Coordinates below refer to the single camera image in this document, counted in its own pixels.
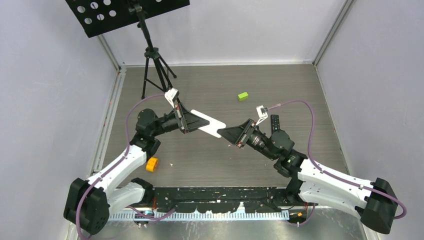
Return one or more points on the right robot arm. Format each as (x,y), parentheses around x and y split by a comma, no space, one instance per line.
(372,202)

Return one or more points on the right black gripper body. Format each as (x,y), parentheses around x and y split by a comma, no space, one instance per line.
(255,140)

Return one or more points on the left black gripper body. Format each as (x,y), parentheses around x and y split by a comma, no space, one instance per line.
(173,122)

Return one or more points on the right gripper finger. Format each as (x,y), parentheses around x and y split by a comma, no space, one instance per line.
(234,132)
(236,142)

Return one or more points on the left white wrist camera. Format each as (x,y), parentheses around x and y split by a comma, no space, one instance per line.
(171,96)

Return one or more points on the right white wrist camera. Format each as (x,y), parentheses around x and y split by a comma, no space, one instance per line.
(262,113)

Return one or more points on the yellow toy block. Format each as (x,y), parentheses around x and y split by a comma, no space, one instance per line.
(152,164)

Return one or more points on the green block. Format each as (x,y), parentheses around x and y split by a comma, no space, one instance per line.
(242,96)

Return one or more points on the white remote control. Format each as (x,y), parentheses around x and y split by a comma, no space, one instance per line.
(213,124)

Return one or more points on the white cable duct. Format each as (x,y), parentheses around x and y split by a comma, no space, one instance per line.
(239,215)

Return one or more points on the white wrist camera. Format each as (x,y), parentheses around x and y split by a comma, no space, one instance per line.
(262,113)
(171,96)

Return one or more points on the black perforated board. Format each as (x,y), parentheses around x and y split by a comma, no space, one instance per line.
(98,17)

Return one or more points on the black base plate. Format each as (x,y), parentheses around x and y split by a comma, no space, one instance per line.
(220,200)

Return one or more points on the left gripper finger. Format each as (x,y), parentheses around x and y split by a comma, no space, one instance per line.
(194,125)
(186,115)

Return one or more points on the black tripod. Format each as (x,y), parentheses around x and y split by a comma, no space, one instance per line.
(151,53)

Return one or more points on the black remote control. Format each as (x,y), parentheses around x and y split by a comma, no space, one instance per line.
(275,123)

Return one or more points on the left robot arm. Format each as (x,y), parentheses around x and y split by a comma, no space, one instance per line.
(91,202)

